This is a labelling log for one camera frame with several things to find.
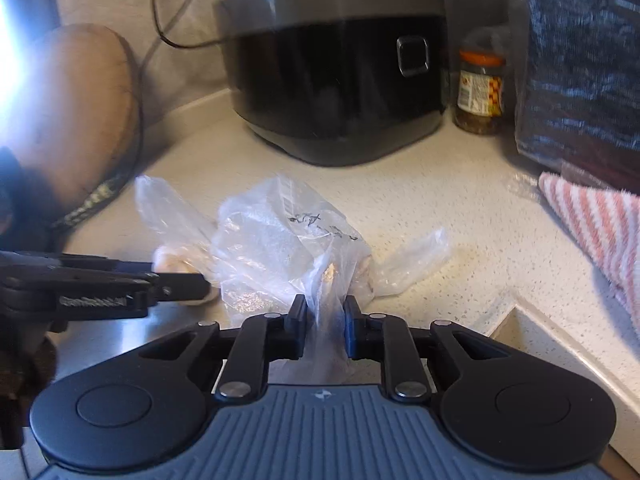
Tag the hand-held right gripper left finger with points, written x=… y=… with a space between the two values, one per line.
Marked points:
x=300 y=330

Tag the pink striped towel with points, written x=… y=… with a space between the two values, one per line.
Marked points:
x=600 y=230

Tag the glass jar with orange lid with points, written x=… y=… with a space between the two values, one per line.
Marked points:
x=479 y=90

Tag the dark blue glittery bag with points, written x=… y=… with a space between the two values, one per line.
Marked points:
x=585 y=60

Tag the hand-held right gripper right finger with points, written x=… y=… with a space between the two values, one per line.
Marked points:
x=351 y=330

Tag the pale eggshell piece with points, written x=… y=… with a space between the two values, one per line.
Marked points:
x=172 y=260

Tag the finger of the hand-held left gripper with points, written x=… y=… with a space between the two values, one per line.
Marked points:
x=185 y=287

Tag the black rice cooker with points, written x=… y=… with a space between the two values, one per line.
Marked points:
x=330 y=80

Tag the person's left forearm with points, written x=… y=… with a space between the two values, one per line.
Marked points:
x=75 y=110

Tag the clear plastic bag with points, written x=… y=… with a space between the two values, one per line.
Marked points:
x=270 y=240

